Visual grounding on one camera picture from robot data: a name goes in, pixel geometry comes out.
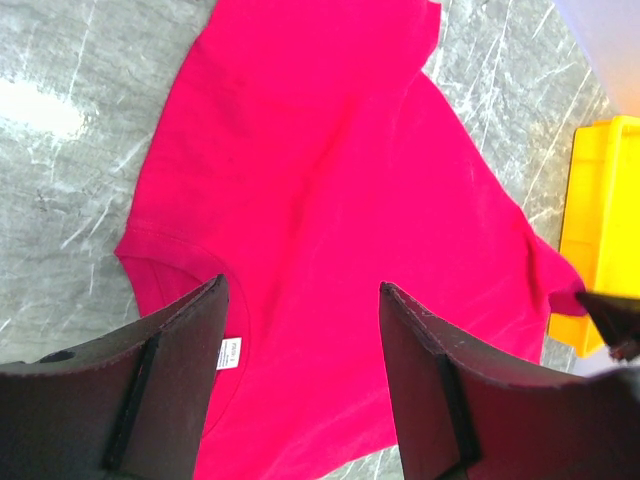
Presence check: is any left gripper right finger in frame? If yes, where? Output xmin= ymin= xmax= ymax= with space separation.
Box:
xmin=379 ymin=283 xmax=639 ymax=479

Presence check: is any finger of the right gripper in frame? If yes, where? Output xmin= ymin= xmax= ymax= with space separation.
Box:
xmin=576 ymin=292 xmax=639 ymax=360

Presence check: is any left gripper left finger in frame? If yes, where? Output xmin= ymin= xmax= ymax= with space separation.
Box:
xmin=1 ymin=276 xmax=229 ymax=479

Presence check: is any yellow plastic tray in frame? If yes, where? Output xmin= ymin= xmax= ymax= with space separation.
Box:
xmin=547 ymin=114 xmax=640 ymax=358

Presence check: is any pink t-shirt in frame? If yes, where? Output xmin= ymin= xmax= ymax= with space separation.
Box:
xmin=115 ymin=1 xmax=584 ymax=479

